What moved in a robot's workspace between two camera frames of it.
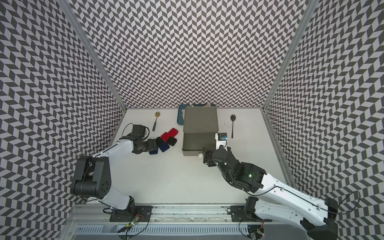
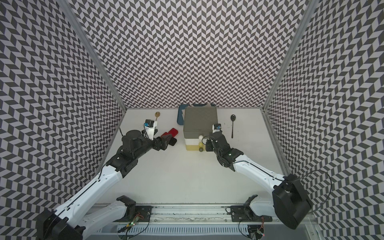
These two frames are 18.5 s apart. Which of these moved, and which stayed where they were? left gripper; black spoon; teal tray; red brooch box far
Moved: left gripper
Stayed: black spoon; teal tray; red brooch box far
